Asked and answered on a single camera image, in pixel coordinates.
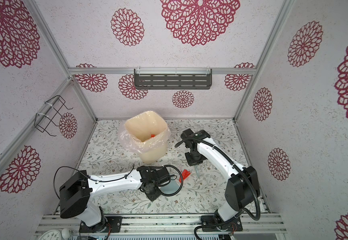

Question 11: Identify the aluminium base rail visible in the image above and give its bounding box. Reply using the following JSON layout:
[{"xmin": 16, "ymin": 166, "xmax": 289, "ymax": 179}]
[{"xmin": 34, "ymin": 213, "xmax": 287, "ymax": 237}]

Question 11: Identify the white dial gauge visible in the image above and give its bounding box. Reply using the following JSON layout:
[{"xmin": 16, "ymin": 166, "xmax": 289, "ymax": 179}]
[{"xmin": 38, "ymin": 230, "xmax": 62, "ymax": 240}]

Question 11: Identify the dark grey wall shelf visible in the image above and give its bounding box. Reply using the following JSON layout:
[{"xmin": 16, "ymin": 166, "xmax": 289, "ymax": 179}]
[{"xmin": 133, "ymin": 69, "xmax": 213, "ymax": 90}]

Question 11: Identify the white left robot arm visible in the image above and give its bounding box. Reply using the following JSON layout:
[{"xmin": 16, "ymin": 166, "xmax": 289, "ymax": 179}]
[{"xmin": 59, "ymin": 166, "xmax": 172, "ymax": 233}]

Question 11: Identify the black wire wall basket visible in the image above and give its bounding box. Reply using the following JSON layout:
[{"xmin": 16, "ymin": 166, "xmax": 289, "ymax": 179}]
[{"xmin": 34, "ymin": 95, "xmax": 73, "ymax": 137}]

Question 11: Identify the cream trash bin with liner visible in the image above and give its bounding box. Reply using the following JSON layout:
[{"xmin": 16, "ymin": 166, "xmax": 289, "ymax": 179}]
[{"xmin": 118, "ymin": 111, "xmax": 171, "ymax": 164}]

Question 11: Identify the white bristle hand brush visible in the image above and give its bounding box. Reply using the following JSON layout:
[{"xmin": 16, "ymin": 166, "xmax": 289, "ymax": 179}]
[{"xmin": 194, "ymin": 165, "xmax": 201, "ymax": 179}]

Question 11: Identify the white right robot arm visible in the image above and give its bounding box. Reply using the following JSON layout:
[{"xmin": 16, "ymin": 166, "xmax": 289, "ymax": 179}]
[{"xmin": 175, "ymin": 129, "xmax": 261, "ymax": 234}]

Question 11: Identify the grey-green plastic dustpan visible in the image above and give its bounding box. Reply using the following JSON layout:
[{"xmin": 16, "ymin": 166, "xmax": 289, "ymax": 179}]
[{"xmin": 159, "ymin": 180, "xmax": 180, "ymax": 195}]

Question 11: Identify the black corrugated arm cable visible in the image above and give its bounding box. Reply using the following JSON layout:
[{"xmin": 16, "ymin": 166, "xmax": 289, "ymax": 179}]
[{"xmin": 174, "ymin": 137, "xmax": 262, "ymax": 240}]

